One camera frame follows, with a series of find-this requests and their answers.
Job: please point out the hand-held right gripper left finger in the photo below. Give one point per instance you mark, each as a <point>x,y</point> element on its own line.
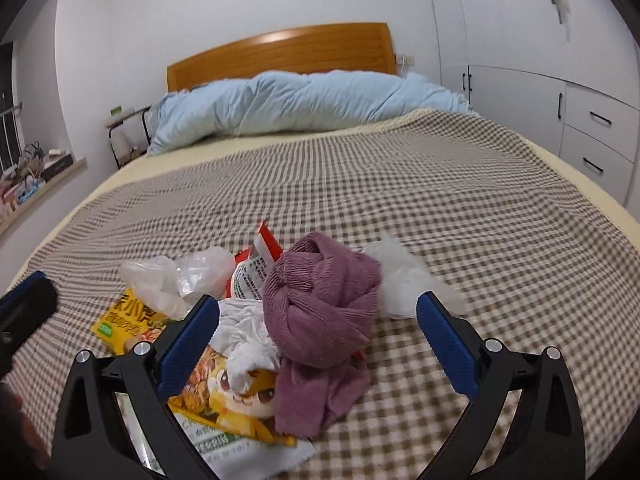
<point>187,345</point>

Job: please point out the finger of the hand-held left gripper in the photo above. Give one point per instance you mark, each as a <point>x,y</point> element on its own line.
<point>22,287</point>
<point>30,315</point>

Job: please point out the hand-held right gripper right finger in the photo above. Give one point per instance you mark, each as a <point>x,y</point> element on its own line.
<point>447,350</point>

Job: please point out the white tissue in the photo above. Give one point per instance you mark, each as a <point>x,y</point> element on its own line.
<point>245,330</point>
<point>400,280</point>

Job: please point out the clear plastic bag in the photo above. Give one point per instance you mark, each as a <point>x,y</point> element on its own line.
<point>160,285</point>

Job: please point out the yellow snack packet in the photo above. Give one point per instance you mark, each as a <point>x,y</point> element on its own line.
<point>120,325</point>

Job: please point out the orange red snack packet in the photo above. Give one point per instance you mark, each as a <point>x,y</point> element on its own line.
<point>252,275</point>

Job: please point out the white green foil pouch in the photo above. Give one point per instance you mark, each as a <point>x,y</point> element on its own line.
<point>235,452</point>

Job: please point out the purple cloth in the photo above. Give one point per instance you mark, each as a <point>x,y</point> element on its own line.
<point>320,310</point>

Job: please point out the black box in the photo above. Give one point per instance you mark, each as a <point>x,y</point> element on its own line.
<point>57,166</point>

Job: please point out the metal window railing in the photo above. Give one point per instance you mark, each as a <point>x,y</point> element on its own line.
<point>10,135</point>

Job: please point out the dark window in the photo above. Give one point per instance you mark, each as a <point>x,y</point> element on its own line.
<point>5,80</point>

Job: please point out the light blue duvet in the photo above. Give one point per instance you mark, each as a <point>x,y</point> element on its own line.
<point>300,105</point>

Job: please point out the white wardrobe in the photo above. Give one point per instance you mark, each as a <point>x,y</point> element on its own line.
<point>515,25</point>

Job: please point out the black frame bedside table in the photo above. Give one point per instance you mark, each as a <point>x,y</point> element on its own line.
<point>125,121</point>

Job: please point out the white wall socket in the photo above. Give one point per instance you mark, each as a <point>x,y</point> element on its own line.
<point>406,59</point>

